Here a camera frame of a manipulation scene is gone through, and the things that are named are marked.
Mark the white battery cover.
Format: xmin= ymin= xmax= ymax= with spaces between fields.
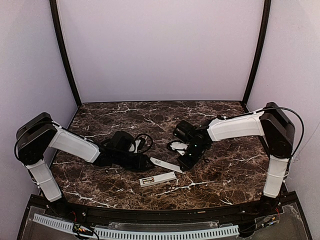
xmin=150 ymin=157 xmax=184 ymax=174

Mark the small AAA battery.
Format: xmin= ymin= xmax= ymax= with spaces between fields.
xmin=142 ymin=177 xmax=154 ymax=184

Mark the white remote control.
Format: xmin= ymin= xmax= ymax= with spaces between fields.
xmin=139 ymin=171 xmax=177 ymax=188

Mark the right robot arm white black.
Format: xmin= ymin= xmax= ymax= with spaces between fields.
xmin=167 ymin=102 xmax=299 ymax=207

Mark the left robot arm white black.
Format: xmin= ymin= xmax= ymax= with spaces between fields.
xmin=14 ymin=112 xmax=155 ymax=203

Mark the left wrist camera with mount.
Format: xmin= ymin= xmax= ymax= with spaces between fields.
xmin=128 ymin=137 xmax=148 ymax=154

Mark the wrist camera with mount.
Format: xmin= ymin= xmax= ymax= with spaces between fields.
xmin=128 ymin=137 xmax=148 ymax=154
xmin=166 ymin=140 xmax=188 ymax=156

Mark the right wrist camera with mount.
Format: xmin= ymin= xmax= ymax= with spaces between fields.
xmin=166 ymin=140 xmax=188 ymax=156

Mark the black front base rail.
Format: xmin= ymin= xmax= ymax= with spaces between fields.
xmin=24 ymin=191 xmax=305 ymax=232

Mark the grey slotted cable duct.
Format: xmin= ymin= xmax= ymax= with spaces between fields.
xmin=32 ymin=213 xmax=240 ymax=240

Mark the black right frame post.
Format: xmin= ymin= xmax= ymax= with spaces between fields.
xmin=241 ymin=0 xmax=272 ymax=106

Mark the black frame post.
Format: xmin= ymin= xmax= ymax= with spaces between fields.
xmin=241 ymin=0 xmax=272 ymax=106
xmin=49 ymin=0 xmax=82 ymax=108

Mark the black left frame post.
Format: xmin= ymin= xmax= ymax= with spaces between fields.
xmin=49 ymin=0 xmax=82 ymax=108

